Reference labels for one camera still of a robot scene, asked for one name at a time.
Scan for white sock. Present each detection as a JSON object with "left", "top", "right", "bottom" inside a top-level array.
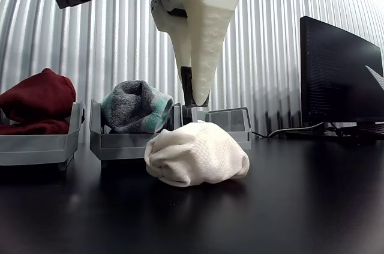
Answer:
[{"left": 143, "top": 120, "right": 251, "bottom": 188}]

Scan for teal and grey sock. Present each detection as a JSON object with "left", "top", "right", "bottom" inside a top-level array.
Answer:
[{"left": 101, "top": 79, "right": 175, "bottom": 134}]

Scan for red sock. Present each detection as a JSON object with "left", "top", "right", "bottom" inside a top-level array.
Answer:
[{"left": 0, "top": 67, "right": 77, "bottom": 136}]

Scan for grey plastic bin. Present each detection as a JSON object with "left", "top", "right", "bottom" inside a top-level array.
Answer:
[
  {"left": 191, "top": 106, "right": 252, "bottom": 151},
  {"left": 0, "top": 99, "right": 86, "bottom": 171},
  {"left": 89, "top": 99, "right": 184, "bottom": 169}
]

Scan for black computer monitor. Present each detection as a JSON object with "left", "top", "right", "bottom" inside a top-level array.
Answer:
[{"left": 281, "top": 16, "right": 384, "bottom": 139}]

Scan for open laptop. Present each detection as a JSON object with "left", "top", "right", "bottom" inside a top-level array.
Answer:
[{"left": 335, "top": 64, "right": 384, "bottom": 143}]

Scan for white cable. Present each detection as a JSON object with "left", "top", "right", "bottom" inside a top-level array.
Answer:
[{"left": 268, "top": 121, "right": 326, "bottom": 139}]

